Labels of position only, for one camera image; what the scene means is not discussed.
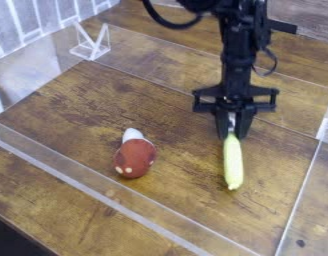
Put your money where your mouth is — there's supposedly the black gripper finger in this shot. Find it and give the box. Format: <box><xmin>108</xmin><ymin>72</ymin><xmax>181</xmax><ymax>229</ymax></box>
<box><xmin>235</xmin><ymin>109</ymin><xmax>256</xmax><ymax>140</ymax></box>
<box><xmin>215</xmin><ymin>110</ymin><xmax>229</xmax><ymax>139</ymax></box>

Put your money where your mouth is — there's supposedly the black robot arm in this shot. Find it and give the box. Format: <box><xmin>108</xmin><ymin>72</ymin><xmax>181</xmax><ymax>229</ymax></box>
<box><xmin>185</xmin><ymin>0</ymin><xmax>279</xmax><ymax>140</ymax></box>

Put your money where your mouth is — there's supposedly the clear acrylic enclosure wall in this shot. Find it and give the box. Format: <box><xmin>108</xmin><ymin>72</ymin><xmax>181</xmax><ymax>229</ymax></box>
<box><xmin>0</xmin><ymin>27</ymin><xmax>328</xmax><ymax>256</ymax></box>

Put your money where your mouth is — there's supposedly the clear acrylic corner bracket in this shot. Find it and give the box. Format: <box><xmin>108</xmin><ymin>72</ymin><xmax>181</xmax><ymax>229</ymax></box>
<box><xmin>69</xmin><ymin>23</ymin><xmax>112</xmax><ymax>61</ymax></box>

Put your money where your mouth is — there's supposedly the red toy mushroom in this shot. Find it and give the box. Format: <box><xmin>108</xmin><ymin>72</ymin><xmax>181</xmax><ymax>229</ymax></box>
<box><xmin>113</xmin><ymin>128</ymin><xmax>156</xmax><ymax>179</ymax></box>

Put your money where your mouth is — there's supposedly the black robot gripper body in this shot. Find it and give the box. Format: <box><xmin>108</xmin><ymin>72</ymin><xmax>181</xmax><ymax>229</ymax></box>
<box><xmin>193</xmin><ymin>20</ymin><xmax>279</xmax><ymax>113</ymax></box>

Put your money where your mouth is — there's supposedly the black strip on table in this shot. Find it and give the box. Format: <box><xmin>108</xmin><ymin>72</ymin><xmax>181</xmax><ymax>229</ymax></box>
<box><xmin>268</xmin><ymin>19</ymin><xmax>298</xmax><ymax>34</ymax></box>

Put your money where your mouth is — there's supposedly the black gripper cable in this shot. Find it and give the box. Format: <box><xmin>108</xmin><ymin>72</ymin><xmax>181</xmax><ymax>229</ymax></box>
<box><xmin>140</xmin><ymin>0</ymin><xmax>204</xmax><ymax>30</ymax></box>

